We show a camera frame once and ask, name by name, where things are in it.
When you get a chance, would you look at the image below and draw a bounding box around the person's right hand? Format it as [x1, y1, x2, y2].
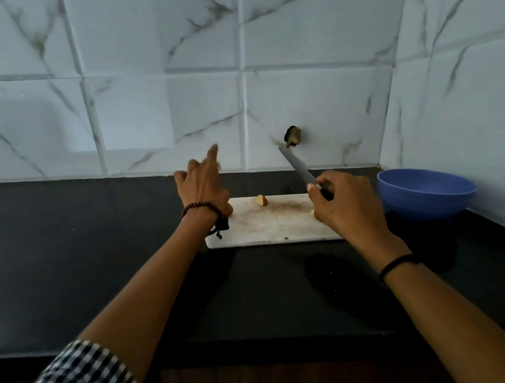
[305, 163, 413, 278]

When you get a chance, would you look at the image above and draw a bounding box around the person's left hand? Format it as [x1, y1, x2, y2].
[171, 143, 235, 227]

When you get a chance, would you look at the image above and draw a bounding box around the steel kitchen knife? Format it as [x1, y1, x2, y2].
[278, 139, 335, 206]

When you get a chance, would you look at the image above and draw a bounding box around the blue plastic bowl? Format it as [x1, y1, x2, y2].
[376, 160, 480, 225]

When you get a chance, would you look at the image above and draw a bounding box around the white cutting board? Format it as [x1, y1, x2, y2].
[201, 187, 344, 254]

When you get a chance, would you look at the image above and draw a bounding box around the person's right forearm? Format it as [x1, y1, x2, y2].
[382, 252, 505, 383]

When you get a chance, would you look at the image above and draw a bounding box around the person's left forearm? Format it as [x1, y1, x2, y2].
[66, 206, 234, 383]

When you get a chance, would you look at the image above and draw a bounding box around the black wristband with charm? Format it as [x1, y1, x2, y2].
[376, 252, 424, 284]

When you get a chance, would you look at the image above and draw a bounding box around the dark wooden cabinet door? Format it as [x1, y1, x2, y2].
[161, 340, 460, 383]

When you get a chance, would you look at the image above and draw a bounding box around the brown bead bracelet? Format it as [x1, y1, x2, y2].
[180, 198, 232, 244]

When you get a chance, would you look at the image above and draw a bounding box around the brown wall pipe stub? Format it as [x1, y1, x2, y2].
[282, 124, 303, 148]

